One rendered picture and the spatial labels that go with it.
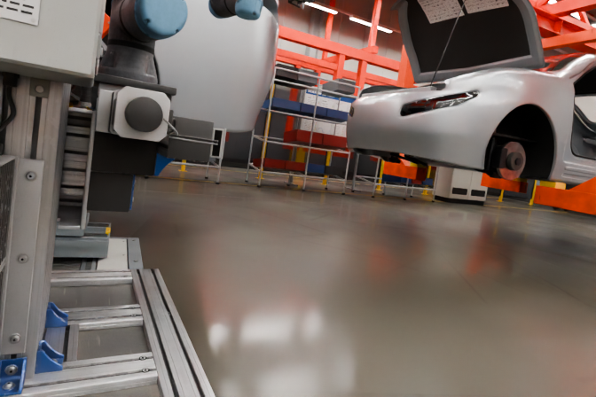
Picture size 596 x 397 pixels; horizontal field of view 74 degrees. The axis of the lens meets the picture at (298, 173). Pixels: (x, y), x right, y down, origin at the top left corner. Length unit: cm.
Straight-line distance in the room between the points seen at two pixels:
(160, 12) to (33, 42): 47
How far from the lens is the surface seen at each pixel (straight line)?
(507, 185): 665
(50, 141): 80
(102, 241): 200
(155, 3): 102
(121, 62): 112
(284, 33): 893
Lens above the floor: 71
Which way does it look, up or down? 4 degrees down
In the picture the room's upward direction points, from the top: 8 degrees clockwise
